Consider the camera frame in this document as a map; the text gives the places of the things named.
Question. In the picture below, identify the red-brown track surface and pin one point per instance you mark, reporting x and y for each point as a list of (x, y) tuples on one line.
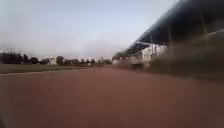
[(100, 100)]

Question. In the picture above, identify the white building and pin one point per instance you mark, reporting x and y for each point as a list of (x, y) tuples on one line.
[(52, 61)]

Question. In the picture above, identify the roofed grandstand building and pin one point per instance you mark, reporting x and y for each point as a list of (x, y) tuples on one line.
[(186, 40)]

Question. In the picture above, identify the grass field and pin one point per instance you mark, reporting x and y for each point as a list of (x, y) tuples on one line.
[(30, 68)]

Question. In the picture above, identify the row of trees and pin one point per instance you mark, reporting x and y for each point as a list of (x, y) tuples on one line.
[(20, 59)]

